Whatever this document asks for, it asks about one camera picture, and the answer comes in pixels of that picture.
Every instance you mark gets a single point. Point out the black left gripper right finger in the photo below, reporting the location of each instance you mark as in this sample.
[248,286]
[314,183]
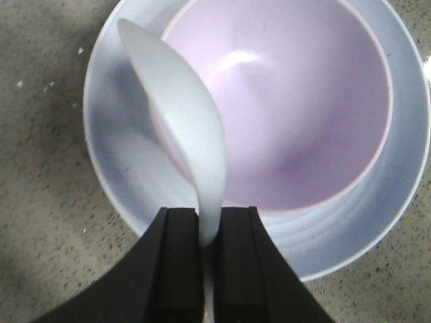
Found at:
[253,281]

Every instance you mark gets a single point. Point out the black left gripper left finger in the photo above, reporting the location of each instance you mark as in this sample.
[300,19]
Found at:
[158,280]

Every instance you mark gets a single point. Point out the white plastic spoon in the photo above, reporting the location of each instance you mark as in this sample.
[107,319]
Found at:
[190,114]

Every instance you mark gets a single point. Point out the purple plastic bowl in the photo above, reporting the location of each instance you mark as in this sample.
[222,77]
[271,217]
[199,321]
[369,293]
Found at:
[304,91]

